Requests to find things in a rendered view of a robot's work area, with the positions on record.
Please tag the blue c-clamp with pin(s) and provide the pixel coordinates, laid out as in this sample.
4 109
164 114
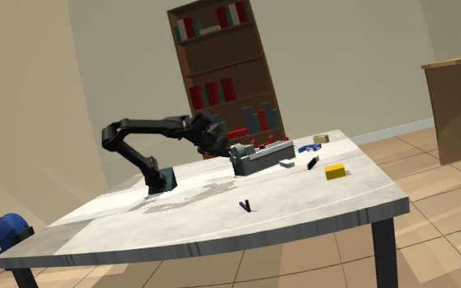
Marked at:
313 147

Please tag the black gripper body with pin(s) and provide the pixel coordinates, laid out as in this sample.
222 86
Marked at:
207 143

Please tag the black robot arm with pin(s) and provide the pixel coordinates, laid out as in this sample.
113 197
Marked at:
171 127

